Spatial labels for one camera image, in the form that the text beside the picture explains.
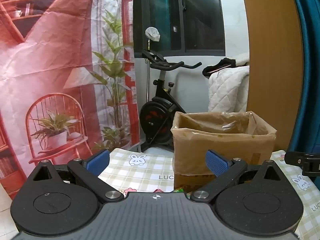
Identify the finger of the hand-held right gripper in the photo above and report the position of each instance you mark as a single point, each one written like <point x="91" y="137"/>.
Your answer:
<point x="296" y="158"/>

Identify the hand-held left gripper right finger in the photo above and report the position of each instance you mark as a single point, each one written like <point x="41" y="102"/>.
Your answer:
<point x="217" y="162"/>

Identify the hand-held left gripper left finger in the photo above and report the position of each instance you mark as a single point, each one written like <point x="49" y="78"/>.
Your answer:
<point x="99" y="160"/>

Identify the brown cardboard box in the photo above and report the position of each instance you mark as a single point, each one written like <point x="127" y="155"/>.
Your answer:
<point x="192" y="152"/>

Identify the checked rabbit print tablecloth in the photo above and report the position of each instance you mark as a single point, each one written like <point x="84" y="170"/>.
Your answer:
<point x="140" y="172"/>

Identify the white quilted blanket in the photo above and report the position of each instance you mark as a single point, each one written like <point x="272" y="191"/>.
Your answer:
<point x="225" y="92"/>

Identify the black exercise bike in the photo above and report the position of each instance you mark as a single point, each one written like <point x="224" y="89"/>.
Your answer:
<point x="156" y="115"/>

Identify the teal curtain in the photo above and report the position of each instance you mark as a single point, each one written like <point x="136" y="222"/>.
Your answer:
<point x="311" y="67"/>

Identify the black garment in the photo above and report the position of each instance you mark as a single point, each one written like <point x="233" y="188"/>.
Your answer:
<point x="215" y="68"/>

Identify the thin metal pole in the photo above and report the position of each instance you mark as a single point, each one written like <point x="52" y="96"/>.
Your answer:
<point x="148" y="80"/>

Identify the red printed backdrop cloth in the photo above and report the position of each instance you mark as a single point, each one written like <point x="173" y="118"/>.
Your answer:
<point x="50" y="67"/>

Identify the white fluffy cloth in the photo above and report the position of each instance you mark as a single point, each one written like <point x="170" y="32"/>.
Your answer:
<point x="242" y="59"/>

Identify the wooden board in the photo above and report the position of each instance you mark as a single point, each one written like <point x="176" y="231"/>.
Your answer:
<point x="272" y="55"/>

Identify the white cloth cover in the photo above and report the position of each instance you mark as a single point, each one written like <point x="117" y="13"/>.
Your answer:
<point x="153" y="33"/>

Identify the dark window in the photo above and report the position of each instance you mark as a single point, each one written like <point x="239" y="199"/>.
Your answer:
<point x="180" y="15"/>

